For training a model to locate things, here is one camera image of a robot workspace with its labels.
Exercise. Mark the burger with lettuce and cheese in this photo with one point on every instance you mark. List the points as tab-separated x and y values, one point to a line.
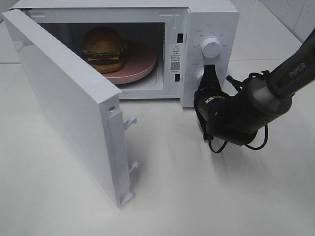
103	49

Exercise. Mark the white microwave door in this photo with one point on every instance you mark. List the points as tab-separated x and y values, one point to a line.
79	102

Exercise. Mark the white warning label sticker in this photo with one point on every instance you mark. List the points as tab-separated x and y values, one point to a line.
175	55

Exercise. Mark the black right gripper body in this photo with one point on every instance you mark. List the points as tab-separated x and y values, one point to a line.
209	80

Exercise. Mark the white microwave oven body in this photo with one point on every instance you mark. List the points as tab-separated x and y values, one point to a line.
156	23

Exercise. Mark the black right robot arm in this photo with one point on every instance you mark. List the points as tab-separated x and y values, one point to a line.
260	98

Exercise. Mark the pink round plate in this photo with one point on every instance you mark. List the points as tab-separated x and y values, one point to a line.
139	61

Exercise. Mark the white timer knob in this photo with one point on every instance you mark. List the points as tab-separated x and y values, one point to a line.
199	76

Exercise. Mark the upper white power knob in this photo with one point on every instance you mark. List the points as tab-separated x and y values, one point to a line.
211	47

